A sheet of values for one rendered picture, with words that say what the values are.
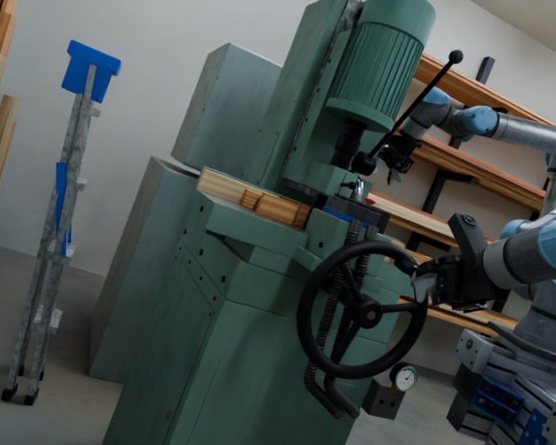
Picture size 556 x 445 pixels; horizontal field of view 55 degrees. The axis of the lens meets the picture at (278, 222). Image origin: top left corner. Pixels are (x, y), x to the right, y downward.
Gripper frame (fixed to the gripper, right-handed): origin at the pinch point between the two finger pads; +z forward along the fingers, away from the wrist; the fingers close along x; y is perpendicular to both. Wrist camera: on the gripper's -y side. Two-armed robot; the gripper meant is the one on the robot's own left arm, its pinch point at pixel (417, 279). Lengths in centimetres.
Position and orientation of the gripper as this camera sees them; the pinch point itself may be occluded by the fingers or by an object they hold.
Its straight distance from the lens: 105.3
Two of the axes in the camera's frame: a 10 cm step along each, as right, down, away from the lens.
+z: -4.2, 3.0, 8.6
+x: 9.0, 2.5, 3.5
